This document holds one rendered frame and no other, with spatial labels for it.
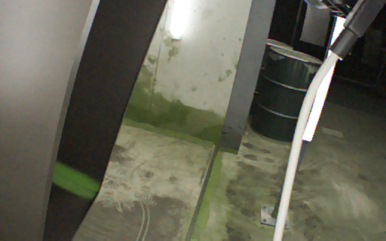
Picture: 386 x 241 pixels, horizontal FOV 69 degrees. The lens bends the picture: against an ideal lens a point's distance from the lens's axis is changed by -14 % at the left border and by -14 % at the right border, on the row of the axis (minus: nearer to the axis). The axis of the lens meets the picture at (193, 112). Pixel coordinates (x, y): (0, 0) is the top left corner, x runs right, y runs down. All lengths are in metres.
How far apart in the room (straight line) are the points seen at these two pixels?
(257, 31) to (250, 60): 0.24
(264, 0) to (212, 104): 0.96
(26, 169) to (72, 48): 0.23
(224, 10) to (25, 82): 2.18
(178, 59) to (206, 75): 0.27
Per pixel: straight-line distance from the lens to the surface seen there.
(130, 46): 1.04
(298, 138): 0.54
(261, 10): 2.54
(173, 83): 2.70
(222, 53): 2.58
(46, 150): 0.52
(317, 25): 7.45
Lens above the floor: 1.26
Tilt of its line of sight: 21 degrees down
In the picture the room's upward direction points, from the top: 12 degrees clockwise
